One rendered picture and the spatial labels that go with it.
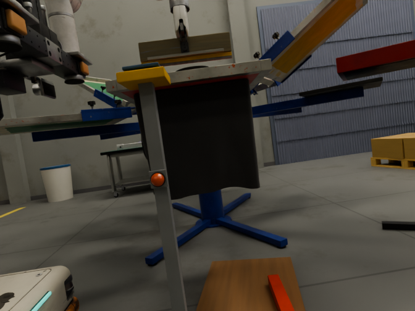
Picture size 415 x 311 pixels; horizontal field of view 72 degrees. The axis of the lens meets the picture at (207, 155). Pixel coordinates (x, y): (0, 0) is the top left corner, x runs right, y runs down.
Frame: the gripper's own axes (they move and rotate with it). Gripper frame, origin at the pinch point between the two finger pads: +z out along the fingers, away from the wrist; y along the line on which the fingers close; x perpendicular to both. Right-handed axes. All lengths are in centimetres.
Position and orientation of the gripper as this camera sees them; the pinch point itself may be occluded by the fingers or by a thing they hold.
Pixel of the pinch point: (184, 49)
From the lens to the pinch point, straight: 119.3
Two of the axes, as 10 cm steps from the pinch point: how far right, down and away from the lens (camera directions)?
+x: 9.9, -1.3, 0.0
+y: 0.1, 0.7, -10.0
